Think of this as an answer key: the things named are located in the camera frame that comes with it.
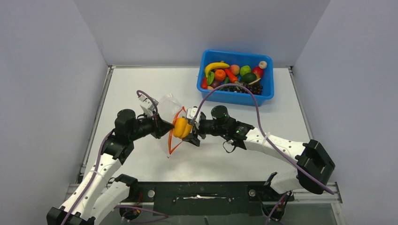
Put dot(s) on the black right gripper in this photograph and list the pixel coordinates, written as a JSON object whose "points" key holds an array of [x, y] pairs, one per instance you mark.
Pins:
{"points": [[193, 138]]}

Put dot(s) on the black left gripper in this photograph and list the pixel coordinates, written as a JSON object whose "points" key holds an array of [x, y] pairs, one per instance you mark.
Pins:
{"points": [[160, 126]]}

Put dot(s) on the yellow toy bell pepper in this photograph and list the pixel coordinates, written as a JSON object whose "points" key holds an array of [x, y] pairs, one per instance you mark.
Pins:
{"points": [[182, 128]]}

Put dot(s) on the toy avocado half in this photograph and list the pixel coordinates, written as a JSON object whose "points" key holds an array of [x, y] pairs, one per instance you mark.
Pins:
{"points": [[251, 79]]}

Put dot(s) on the red toy apple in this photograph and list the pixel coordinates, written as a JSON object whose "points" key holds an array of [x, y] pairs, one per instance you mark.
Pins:
{"points": [[258, 71]]}

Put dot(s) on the white toy garlic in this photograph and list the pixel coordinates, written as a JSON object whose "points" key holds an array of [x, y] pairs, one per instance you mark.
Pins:
{"points": [[263, 64]]}

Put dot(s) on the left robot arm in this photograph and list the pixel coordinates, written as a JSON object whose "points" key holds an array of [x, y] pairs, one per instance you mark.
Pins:
{"points": [[89, 204]]}

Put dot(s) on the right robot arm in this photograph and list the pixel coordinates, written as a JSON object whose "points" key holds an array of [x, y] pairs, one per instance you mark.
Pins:
{"points": [[313, 166]]}

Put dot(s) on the red toy chili pepper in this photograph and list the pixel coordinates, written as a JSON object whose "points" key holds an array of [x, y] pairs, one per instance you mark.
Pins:
{"points": [[204, 84]]}

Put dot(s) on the purple toy onion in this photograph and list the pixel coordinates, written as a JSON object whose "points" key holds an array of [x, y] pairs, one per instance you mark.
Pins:
{"points": [[215, 84]]}

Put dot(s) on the green toy leaf vegetable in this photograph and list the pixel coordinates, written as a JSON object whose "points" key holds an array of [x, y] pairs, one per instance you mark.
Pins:
{"points": [[210, 78]]}

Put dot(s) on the orange toy tangerine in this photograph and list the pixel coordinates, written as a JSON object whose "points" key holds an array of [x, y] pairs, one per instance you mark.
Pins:
{"points": [[220, 75]]}

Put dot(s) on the orange toy carrot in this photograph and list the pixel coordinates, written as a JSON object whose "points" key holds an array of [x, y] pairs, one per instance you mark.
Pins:
{"points": [[233, 79]]}

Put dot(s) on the yellow toy banana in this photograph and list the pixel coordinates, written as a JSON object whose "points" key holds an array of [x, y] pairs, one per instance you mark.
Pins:
{"points": [[215, 65]]}

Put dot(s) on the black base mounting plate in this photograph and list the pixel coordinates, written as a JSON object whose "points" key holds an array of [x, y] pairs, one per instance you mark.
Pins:
{"points": [[216, 198]]}

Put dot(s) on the toy peach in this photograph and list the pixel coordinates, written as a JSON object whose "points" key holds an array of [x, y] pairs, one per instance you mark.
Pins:
{"points": [[235, 69]]}

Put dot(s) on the dark toy grapes bunch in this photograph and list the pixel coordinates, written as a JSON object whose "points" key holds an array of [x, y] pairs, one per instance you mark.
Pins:
{"points": [[254, 89]]}

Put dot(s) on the green toy lime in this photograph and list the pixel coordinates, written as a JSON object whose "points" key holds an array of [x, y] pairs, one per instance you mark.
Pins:
{"points": [[245, 70]]}

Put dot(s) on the blue plastic bin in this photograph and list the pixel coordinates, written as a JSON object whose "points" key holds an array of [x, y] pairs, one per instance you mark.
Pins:
{"points": [[240, 59]]}

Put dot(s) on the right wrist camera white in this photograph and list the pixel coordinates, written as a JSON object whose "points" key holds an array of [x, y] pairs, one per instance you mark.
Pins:
{"points": [[192, 113]]}

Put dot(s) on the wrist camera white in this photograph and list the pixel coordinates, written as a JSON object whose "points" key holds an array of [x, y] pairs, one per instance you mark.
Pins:
{"points": [[192, 113], [147, 105]]}

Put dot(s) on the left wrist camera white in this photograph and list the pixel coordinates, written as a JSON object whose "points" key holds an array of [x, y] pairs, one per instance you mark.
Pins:
{"points": [[147, 105]]}

